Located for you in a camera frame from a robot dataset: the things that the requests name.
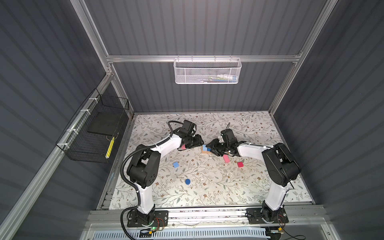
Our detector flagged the white ventilated cable duct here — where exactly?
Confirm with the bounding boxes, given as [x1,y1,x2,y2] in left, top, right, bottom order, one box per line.
[91,227,268,240]

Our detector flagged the yellow marker in basket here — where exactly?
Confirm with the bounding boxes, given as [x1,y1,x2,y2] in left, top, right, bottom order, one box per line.
[105,137,115,159]

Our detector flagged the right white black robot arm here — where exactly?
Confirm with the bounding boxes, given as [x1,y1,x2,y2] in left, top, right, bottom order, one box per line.
[207,129,301,223]

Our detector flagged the left black corrugated cable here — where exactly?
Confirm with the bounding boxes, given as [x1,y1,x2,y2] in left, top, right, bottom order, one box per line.
[119,120,184,240]

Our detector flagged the markers in white basket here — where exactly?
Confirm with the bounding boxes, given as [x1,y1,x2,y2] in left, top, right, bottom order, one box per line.
[199,74,238,84]

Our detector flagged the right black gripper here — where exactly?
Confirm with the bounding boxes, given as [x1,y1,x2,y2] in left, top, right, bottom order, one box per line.
[205,138,230,157]

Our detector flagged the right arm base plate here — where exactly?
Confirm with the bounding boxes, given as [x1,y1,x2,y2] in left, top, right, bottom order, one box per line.
[245,208,289,224]

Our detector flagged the black wire basket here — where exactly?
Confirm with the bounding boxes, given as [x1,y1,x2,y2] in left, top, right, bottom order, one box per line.
[56,90,130,164]

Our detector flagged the floral patterned table mat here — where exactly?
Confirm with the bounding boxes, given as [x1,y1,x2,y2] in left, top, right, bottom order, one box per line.
[108,111,313,210]

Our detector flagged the black pad in basket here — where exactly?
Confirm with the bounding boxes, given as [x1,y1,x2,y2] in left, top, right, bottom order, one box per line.
[87,112,121,137]

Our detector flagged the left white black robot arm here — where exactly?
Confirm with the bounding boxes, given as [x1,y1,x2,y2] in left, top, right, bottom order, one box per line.
[120,120,204,222]

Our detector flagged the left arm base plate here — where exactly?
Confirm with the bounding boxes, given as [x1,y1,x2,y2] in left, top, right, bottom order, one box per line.
[126,210,169,228]

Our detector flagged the white wire mesh basket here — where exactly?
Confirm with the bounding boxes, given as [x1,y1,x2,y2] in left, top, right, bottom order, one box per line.
[173,58,242,85]

